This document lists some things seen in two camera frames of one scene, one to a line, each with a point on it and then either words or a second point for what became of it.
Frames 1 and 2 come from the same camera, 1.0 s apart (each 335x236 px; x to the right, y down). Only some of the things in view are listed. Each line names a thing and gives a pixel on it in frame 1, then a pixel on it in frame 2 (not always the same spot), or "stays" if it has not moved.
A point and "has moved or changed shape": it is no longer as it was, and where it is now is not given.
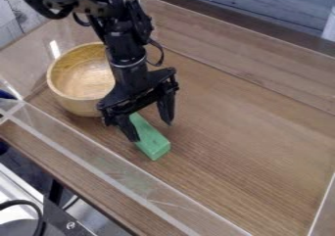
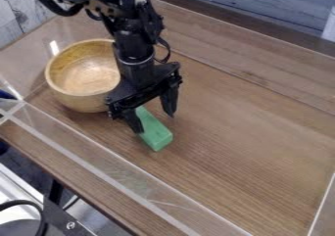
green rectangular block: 154,143 has moved or changed shape
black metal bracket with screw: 59,219 stays
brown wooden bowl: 82,78 stays
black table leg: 55,192 stays
